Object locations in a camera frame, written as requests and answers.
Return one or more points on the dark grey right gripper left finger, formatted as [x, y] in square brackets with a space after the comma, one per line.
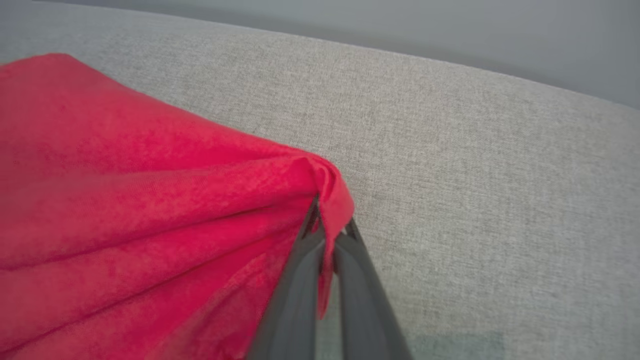
[290, 310]

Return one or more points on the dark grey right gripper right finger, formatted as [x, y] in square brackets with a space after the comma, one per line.
[365, 310]

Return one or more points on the red t-shirt with white sleeves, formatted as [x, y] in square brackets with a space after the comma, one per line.
[125, 200]

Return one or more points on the grey fabric sofa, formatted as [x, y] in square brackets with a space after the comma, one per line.
[475, 200]

